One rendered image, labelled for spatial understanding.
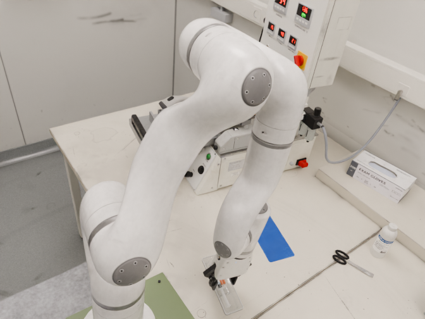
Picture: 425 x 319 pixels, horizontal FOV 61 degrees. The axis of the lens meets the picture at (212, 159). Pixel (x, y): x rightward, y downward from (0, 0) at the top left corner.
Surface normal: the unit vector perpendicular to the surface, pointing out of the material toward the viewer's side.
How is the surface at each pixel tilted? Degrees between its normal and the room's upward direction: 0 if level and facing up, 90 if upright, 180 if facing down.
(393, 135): 90
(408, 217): 0
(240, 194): 37
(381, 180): 87
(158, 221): 72
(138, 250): 64
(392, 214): 0
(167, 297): 5
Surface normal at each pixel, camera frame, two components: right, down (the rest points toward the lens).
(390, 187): -0.70, 0.37
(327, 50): 0.44, 0.60
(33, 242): 0.10, -0.77
